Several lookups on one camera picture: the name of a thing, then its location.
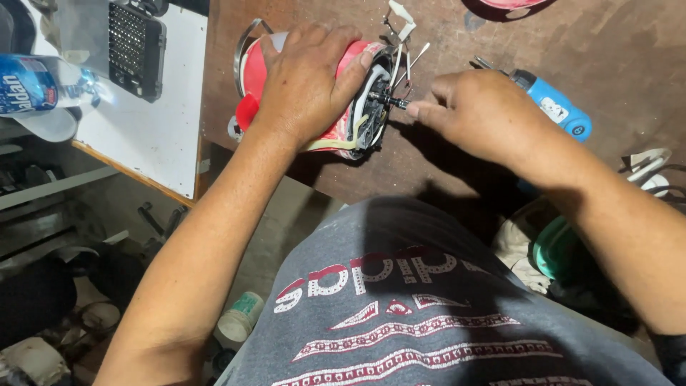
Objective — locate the person's left hand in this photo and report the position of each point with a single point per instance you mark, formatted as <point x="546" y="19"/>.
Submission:
<point x="305" y="86"/>

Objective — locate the person's right hand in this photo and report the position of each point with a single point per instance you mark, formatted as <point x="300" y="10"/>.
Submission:
<point x="471" y="115"/>

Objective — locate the person's right fingers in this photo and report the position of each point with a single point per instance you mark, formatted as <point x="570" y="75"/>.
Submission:
<point x="434" y="102"/>

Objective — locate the red electric kettle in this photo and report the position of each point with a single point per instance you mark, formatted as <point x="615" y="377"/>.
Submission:
<point x="348" y="102"/>

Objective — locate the blue electric screwdriver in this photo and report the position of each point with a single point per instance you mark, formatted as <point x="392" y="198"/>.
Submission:
<point x="552" y="102"/>

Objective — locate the red round object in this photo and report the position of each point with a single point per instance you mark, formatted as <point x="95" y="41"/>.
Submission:
<point x="509" y="4"/>

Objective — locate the white cloth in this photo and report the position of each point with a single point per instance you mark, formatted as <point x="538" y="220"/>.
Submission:
<point x="517" y="249"/>

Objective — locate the green plastic container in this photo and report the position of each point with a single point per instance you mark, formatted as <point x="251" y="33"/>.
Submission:
<point x="554" y="249"/>

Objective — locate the person's grey printed shirt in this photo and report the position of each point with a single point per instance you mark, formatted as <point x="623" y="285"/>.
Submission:
<point x="429" y="311"/>

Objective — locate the white board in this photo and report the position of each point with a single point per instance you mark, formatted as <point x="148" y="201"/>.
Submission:
<point x="144" y="107"/>

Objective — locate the small white plastic jar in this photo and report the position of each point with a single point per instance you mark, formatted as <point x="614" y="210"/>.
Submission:
<point x="238" y="319"/>

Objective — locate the black screwdriver bit case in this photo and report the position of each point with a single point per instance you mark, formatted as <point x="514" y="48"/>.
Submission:
<point x="136" y="48"/>

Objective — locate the clear plastic water bottle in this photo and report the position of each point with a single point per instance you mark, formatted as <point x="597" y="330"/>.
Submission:
<point x="37" y="83"/>

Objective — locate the cluttered metal shelf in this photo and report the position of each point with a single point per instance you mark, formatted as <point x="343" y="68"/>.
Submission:
<point x="40" y="214"/>

